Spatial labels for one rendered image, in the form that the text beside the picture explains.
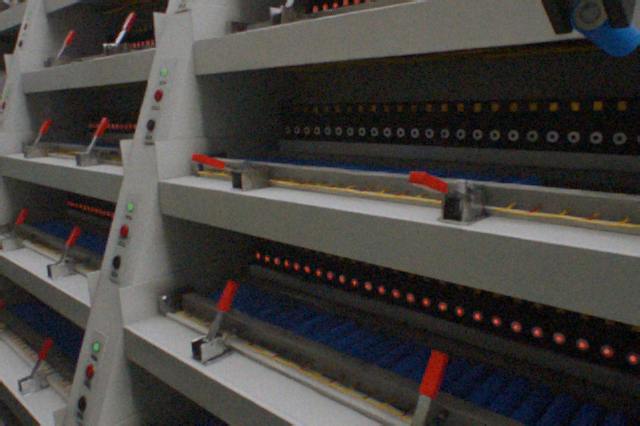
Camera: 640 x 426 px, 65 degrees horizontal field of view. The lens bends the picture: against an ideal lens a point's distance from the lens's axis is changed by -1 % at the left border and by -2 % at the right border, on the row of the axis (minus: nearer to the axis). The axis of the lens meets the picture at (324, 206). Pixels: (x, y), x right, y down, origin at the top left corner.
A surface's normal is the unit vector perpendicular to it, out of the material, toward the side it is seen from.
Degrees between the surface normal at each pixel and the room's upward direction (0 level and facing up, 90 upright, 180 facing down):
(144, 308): 90
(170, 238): 90
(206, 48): 111
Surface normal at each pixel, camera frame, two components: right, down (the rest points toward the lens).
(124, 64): -0.67, 0.17
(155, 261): 0.74, 0.11
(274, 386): -0.03, -0.98
